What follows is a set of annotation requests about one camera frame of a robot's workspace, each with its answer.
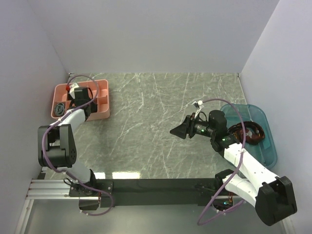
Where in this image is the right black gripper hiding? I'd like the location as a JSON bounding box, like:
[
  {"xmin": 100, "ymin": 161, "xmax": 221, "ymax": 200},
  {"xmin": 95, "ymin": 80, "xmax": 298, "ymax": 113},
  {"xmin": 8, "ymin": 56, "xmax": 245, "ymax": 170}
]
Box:
[{"xmin": 170, "ymin": 112, "xmax": 215, "ymax": 139}]

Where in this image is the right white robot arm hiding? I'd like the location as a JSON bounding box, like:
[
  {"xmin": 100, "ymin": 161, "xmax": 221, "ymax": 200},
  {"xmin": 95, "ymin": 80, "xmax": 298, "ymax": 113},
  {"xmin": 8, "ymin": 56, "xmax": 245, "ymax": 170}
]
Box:
[{"xmin": 170, "ymin": 110, "xmax": 297, "ymax": 226}]

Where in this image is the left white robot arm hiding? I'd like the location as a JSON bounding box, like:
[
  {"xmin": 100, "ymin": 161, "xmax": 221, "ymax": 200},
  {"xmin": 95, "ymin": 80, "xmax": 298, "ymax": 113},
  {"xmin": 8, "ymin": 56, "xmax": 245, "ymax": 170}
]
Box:
[{"xmin": 38, "ymin": 87, "xmax": 98, "ymax": 196}]

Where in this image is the pink compartment organizer tray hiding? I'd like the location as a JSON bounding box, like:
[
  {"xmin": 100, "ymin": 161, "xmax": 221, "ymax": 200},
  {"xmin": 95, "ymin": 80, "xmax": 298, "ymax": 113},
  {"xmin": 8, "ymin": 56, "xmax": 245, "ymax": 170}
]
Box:
[{"xmin": 51, "ymin": 79, "xmax": 110, "ymax": 121}]

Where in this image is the grey patterned rolled tie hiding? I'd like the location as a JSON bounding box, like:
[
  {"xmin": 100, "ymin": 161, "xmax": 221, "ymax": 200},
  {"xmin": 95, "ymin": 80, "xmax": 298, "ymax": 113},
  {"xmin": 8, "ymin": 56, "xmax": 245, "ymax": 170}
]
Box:
[{"xmin": 54, "ymin": 102, "xmax": 65, "ymax": 117}]

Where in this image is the dark red patterned tie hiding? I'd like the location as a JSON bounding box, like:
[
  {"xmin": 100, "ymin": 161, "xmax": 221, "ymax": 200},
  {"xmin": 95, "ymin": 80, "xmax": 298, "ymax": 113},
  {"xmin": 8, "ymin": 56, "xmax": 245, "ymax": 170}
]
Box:
[{"xmin": 228, "ymin": 121, "xmax": 265, "ymax": 145}]

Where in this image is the teal transparent plastic bin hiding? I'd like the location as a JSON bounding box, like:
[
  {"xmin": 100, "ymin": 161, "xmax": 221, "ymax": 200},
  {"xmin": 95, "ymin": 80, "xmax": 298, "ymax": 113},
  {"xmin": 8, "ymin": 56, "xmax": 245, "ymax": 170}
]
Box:
[{"xmin": 221, "ymin": 104, "xmax": 277, "ymax": 169}]

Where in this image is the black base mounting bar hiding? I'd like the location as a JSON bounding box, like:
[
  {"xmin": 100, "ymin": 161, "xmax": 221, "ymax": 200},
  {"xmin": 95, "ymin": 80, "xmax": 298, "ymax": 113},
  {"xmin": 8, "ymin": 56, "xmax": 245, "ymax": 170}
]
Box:
[{"xmin": 69, "ymin": 178, "xmax": 221, "ymax": 208}]

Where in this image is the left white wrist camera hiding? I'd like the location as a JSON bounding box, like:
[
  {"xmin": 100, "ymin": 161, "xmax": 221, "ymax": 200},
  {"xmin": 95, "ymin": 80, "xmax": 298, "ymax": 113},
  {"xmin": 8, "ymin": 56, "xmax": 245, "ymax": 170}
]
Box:
[{"xmin": 65, "ymin": 82, "xmax": 80, "ymax": 99}]

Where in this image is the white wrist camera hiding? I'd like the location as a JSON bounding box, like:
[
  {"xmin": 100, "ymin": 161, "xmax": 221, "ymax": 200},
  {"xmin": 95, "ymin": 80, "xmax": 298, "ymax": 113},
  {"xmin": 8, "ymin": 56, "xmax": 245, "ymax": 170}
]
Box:
[
  {"xmin": 65, "ymin": 82, "xmax": 80, "ymax": 99},
  {"xmin": 192, "ymin": 100, "xmax": 204, "ymax": 118}
]

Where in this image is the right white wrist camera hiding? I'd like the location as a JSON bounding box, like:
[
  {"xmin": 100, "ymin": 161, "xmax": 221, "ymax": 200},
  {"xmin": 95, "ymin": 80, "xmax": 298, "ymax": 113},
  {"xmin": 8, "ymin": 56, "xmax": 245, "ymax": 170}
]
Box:
[{"xmin": 192, "ymin": 100, "xmax": 204, "ymax": 118}]

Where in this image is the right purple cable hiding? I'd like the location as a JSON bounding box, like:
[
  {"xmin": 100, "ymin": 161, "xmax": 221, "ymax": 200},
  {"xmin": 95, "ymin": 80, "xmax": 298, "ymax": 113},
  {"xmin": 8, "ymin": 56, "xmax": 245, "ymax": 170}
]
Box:
[{"xmin": 196, "ymin": 98, "xmax": 246, "ymax": 226}]

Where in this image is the aluminium frame rail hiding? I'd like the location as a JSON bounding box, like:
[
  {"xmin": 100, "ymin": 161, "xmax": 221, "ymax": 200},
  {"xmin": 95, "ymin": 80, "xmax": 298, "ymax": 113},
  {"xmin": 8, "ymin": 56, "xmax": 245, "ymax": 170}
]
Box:
[{"xmin": 14, "ymin": 177, "xmax": 71, "ymax": 234}]

